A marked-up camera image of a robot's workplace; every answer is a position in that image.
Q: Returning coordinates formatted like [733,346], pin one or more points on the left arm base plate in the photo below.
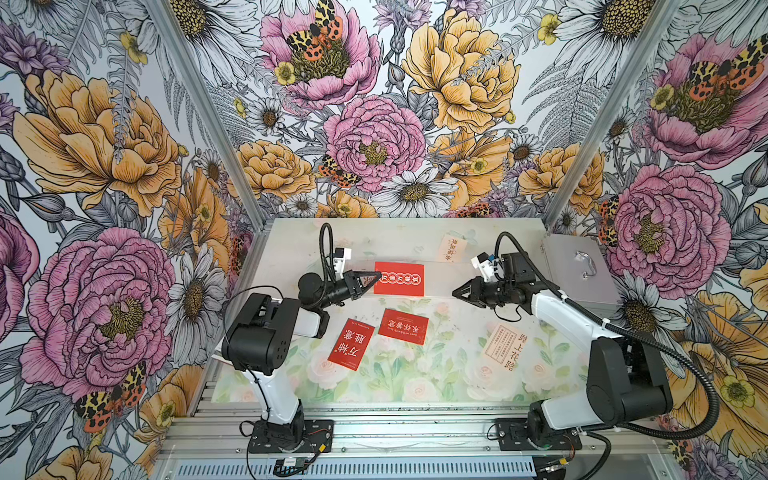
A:
[305,436]

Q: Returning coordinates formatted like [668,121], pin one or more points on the aluminium rail frame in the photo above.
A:
[374,441]

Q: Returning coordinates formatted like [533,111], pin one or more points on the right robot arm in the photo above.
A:
[625,377]

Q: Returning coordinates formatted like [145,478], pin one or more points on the red card with white characters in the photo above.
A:
[351,345]

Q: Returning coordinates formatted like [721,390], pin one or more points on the pink photo album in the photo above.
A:
[441,278]

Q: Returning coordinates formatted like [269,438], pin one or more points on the small pink card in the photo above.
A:
[451,249]

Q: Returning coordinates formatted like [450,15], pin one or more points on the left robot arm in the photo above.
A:
[257,344]

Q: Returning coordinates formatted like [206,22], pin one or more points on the red landscape greeting card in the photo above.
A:
[403,326]

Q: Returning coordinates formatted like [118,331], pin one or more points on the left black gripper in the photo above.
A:
[353,279]

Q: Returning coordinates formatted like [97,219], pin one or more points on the small green circuit board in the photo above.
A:
[289,467]

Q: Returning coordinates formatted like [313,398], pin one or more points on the silver metal case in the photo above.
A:
[577,265]

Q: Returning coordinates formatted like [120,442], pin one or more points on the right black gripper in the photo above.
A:
[476,293]

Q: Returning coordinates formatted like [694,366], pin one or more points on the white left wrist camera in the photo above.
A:
[339,258]

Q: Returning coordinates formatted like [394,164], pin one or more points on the cream card with framed text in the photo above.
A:
[505,346]

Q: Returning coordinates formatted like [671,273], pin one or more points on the red card with round emblem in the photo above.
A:
[400,279]

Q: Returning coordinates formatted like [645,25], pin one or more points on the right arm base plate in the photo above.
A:
[519,434]

